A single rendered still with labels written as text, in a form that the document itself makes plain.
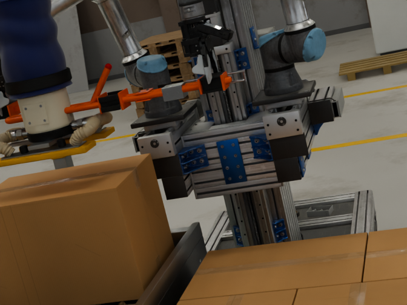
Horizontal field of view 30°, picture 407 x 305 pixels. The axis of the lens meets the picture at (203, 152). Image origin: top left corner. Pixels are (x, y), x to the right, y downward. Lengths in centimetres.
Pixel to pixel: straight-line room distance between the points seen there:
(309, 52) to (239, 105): 42
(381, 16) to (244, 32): 644
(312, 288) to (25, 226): 98
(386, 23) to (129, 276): 723
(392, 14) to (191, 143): 664
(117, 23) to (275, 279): 123
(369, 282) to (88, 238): 92
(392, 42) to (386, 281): 725
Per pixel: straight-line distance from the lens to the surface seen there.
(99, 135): 266
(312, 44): 276
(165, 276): 261
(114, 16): 309
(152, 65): 298
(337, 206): 405
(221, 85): 241
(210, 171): 301
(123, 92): 254
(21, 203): 263
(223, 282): 258
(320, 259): 259
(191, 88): 245
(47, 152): 255
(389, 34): 946
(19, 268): 273
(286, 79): 288
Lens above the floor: 156
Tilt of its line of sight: 13 degrees down
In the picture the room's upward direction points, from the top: 14 degrees counter-clockwise
